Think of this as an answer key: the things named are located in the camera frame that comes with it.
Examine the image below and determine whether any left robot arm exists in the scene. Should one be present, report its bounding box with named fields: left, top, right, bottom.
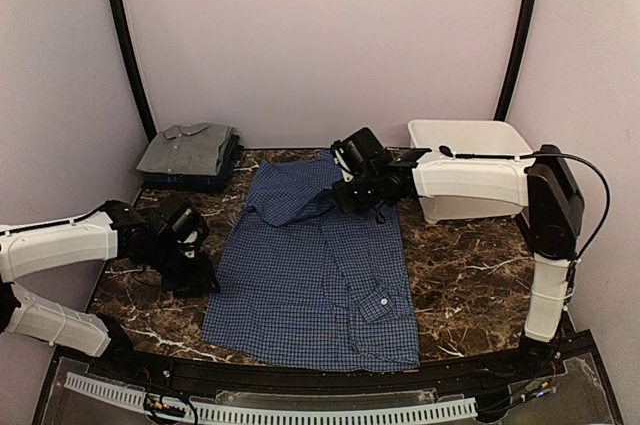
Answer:
left=1, top=194, right=220, bottom=381

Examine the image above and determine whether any white plastic basket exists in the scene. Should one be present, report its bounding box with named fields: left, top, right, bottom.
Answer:
left=408, top=119, right=534, bottom=224

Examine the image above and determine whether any right black frame post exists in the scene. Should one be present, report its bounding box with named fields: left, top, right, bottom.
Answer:
left=493, top=0, right=536, bottom=122

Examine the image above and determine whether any black front rail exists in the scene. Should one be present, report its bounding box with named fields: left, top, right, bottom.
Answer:
left=46, top=331, right=597, bottom=396

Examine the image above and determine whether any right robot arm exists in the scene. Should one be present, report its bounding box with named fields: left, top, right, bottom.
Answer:
left=330, top=137, right=588, bottom=379

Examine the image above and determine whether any white slotted cable duct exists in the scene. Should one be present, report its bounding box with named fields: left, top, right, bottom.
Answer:
left=64, top=373, right=477, bottom=424

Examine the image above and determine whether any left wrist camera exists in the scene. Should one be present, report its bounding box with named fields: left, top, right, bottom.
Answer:
left=156, top=194, right=209, bottom=259

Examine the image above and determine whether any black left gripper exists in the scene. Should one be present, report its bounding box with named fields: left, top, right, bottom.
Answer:
left=146, top=236, right=220, bottom=298

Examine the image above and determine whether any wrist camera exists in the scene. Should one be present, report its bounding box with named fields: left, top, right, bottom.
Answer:
left=156, top=194, right=209, bottom=259
left=330, top=127, right=393, bottom=182

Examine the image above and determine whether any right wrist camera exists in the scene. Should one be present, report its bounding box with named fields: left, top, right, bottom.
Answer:
left=330, top=127, right=393, bottom=182

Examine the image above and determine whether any grey folded shirt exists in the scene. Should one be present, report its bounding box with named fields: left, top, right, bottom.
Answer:
left=136, top=122, right=233, bottom=176

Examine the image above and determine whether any blue checked long sleeve shirt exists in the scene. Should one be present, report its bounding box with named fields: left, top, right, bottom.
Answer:
left=202, top=150, right=420, bottom=372

